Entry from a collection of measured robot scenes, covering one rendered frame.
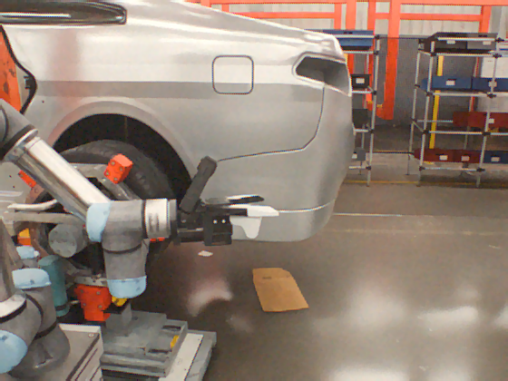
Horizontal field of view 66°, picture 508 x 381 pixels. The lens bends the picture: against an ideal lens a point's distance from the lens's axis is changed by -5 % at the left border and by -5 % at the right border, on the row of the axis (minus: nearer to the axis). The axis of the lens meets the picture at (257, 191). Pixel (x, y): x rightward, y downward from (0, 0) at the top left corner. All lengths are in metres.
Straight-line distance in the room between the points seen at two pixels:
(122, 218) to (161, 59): 1.10
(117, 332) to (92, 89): 1.18
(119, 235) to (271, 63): 1.08
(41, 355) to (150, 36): 1.26
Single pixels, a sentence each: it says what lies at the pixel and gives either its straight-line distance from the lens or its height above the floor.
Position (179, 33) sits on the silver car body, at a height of 1.64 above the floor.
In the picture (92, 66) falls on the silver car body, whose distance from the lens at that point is 1.92.
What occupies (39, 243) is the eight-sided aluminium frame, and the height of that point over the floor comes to 0.76.
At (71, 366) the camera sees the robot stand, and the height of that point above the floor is 0.82.
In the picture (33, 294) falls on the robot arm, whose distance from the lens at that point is 1.03.
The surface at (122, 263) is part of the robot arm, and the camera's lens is 0.81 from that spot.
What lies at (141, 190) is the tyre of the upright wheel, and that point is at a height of 1.00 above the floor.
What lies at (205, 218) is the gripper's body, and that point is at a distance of 0.77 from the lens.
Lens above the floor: 1.49
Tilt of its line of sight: 17 degrees down
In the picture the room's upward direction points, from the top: straight up
